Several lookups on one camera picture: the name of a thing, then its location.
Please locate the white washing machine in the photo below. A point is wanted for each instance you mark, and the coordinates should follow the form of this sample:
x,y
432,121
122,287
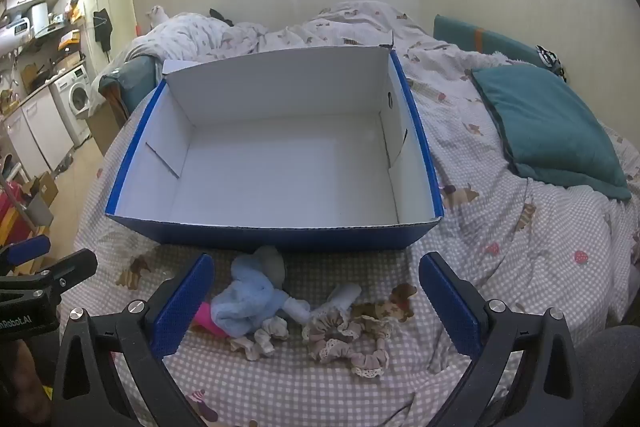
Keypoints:
x,y
72,99

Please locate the person's left forearm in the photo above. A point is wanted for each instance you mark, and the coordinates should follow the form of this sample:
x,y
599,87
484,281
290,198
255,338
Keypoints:
x,y
20,372

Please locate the dusty pink lace scrunchie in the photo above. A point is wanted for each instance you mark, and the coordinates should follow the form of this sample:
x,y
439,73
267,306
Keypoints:
x,y
372,359

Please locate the brown cardboard box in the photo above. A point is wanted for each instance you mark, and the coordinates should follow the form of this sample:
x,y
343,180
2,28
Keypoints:
x,y
45,189

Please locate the red item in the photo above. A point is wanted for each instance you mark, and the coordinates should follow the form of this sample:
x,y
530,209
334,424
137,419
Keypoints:
x,y
9,204

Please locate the white base cabinets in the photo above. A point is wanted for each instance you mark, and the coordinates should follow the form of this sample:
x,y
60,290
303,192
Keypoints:
x,y
40,132

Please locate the dark cloth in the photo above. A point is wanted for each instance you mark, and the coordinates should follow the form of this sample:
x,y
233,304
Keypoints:
x,y
220,16

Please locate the pink sock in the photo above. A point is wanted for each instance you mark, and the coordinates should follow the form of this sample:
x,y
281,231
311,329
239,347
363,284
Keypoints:
x,y
210,319

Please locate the blue and white cardboard box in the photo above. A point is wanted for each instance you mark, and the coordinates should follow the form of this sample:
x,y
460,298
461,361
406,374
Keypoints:
x,y
280,177

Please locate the white quilted blanket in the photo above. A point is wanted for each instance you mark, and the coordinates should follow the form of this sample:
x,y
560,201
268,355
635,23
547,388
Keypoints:
x,y
200,37

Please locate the white plush toy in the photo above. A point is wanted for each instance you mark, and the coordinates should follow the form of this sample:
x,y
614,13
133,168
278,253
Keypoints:
x,y
157,17

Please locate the white cylinder appliance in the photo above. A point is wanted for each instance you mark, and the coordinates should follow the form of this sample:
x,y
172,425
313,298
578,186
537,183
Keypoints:
x,y
40,16

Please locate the teal pillow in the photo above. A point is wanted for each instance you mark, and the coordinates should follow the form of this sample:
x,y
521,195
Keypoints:
x,y
550,127

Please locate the white fuzzy cloth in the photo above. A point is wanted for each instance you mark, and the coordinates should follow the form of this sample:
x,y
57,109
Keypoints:
x,y
510,58

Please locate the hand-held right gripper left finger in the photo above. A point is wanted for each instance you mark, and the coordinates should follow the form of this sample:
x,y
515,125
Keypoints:
x,y
182,307

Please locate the brown lace-trimmed scrunchie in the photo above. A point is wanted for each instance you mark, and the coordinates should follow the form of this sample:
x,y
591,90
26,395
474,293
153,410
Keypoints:
x,y
325,329

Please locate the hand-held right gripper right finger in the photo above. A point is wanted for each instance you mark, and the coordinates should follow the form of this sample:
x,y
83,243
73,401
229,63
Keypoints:
x,y
450,307

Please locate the grey cloth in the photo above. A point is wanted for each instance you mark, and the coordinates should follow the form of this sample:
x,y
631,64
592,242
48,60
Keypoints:
x,y
610,377

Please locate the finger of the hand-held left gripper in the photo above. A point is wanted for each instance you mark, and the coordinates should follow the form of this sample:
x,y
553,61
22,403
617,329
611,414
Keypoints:
x,y
27,249
70,267

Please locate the light blue fluffy sock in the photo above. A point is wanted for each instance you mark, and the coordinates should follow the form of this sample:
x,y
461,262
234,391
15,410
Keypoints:
x,y
250,302

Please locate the cluttered shelf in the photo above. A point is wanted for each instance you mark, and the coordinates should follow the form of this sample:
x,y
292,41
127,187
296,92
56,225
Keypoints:
x,y
70,37

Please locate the teal headboard cushion orange stripe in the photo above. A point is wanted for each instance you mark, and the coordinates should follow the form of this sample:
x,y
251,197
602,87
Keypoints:
x,y
460,34

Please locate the black and white patterned item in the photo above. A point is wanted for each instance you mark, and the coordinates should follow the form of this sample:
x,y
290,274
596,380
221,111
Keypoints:
x,y
550,57

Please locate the black hanging garment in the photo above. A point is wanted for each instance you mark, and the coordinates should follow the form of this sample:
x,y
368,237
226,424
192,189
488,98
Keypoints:
x,y
103,29

